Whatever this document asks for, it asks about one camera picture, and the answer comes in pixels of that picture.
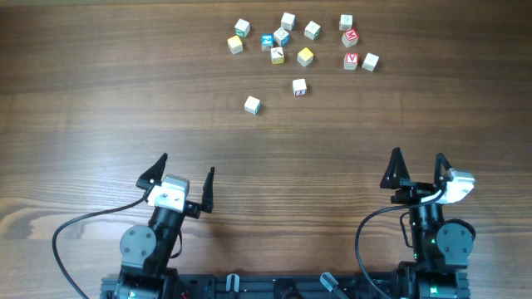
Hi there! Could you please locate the white block red letter side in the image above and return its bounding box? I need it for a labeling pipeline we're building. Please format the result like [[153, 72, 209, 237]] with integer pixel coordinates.
[[292, 78, 308, 96]]

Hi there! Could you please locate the plain white block right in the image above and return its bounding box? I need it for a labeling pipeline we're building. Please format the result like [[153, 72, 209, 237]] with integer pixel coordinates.
[[362, 53, 379, 71]]

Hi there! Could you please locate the white block green side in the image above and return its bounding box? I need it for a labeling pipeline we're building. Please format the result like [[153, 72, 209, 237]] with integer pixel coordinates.
[[304, 21, 321, 40]]

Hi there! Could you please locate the hammer picture yellow block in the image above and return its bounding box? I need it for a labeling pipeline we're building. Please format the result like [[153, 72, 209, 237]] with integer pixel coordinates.
[[270, 47, 284, 65]]

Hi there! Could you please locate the white block teal side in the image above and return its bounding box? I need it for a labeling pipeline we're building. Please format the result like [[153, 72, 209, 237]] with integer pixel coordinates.
[[244, 96, 261, 115]]

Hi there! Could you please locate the teal framed white block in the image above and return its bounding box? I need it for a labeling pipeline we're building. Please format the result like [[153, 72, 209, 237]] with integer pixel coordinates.
[[234, 18, 250, 38]]

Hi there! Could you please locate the white block blue side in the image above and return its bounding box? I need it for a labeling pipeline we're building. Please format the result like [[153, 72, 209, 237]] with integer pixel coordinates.
[[273, 27, 290, 47]]

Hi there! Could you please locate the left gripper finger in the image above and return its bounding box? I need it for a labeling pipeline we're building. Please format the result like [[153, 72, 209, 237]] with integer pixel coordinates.
[[135, 153, 168, 190], [201, 167, 215, 213]]

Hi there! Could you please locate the red letter M block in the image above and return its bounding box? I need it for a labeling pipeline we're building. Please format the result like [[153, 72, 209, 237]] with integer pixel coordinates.
[[342, 28, 359, 47]]

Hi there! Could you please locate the red letter V block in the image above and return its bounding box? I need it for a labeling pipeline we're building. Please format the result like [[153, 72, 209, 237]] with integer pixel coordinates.
[[343, 52, 359, 71]]

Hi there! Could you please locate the white block top centre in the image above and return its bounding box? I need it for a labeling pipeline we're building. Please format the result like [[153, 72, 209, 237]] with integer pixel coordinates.
[[281, 12, 296, 31]]

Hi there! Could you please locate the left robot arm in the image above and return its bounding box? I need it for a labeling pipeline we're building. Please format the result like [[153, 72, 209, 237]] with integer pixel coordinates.
[[100, 154, 215, 299]]

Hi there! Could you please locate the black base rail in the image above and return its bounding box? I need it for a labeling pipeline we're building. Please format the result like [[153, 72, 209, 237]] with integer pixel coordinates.
[[100, 272, 471, 299]]

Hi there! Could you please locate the yellow top block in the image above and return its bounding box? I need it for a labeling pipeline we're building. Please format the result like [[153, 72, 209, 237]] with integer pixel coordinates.
[[298, 47, 314, 67]]

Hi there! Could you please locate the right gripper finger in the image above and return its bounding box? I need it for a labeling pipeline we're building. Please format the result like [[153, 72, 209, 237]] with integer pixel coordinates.
[[380, 147, 411, 189], [433, 153, 452, 189]]

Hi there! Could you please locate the yellow block far left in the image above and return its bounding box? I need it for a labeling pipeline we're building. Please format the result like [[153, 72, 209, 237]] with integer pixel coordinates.
[[227, 35, 244, 55]]

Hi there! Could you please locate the white block top right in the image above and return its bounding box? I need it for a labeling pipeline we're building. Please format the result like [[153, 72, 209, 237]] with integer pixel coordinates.
[[339, 14, 353, 32]]

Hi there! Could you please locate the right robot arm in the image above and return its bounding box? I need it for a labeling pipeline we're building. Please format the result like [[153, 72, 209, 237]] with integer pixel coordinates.
[[380, 148, 475, 298]]

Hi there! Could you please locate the blue letter block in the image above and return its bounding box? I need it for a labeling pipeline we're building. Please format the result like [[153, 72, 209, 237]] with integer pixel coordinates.
[[261, 34, 274, 51]]

